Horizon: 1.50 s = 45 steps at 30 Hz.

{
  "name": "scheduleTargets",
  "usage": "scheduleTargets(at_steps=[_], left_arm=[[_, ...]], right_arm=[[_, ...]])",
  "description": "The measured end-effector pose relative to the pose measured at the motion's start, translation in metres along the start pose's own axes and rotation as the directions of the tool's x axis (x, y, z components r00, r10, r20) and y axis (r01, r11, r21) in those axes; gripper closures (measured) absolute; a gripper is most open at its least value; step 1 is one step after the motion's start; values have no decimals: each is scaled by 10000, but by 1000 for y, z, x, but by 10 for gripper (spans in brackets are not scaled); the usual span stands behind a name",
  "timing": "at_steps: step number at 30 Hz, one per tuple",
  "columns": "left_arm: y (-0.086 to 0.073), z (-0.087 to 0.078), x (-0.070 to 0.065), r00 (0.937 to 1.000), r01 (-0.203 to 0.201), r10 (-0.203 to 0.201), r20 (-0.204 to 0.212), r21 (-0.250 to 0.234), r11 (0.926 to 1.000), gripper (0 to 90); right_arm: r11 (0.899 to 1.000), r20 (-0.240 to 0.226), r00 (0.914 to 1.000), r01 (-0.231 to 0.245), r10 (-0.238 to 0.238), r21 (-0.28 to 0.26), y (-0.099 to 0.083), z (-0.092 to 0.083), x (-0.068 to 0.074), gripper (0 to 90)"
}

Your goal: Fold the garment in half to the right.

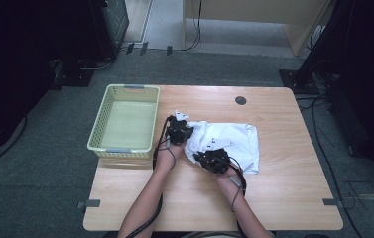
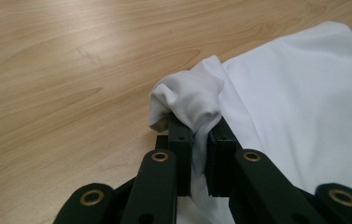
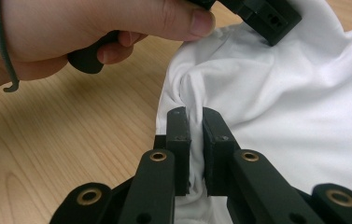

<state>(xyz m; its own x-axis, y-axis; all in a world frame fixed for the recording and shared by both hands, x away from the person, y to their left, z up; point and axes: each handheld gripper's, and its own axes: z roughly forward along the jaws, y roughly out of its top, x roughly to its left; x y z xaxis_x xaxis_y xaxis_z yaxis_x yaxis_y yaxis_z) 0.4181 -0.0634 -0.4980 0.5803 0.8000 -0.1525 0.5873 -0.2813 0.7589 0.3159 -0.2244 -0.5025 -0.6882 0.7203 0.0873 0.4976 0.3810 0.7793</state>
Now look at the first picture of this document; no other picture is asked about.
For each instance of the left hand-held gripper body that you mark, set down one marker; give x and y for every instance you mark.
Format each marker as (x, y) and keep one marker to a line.
(175, 130)

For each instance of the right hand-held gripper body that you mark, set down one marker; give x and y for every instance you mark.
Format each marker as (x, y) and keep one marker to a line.
(217, 160)

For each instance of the white t-shirt with blue print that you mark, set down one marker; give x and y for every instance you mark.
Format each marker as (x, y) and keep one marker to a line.
(240, 142)

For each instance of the pale green plastic basket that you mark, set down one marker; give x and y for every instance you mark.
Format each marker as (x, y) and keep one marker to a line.
(128, 125)

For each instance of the person's right hand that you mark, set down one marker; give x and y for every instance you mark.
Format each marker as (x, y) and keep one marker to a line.
(230, 181)

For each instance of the person's left hand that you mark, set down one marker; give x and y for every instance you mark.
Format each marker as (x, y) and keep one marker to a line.
(165, 157)

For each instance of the black round table grommet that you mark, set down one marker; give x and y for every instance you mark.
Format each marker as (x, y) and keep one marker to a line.
(240, 100)

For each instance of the person's light clothing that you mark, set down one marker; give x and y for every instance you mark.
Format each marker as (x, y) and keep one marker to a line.
(207, 235)

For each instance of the dark floor tape piece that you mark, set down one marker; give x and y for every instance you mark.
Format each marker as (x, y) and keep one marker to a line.
(144, 48)
(169, 50)
(130, 48)

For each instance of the black stand base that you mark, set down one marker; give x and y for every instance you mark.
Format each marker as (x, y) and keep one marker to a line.
(293, 81)
(75, 77)

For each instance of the grey tape strip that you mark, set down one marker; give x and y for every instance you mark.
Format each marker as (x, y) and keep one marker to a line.
(92, 203)
(330, 202)

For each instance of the black equipment cabinet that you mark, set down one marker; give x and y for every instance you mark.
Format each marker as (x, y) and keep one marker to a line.
(111, 23)

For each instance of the beige wooden cabinet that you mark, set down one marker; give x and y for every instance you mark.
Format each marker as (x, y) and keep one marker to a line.
(240, 10)

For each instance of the white power strip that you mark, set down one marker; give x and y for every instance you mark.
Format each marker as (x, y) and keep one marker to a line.
(317, 32)

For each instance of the dark curtain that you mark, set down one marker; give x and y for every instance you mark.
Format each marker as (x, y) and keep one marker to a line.
(366, 66)
(16, 66)

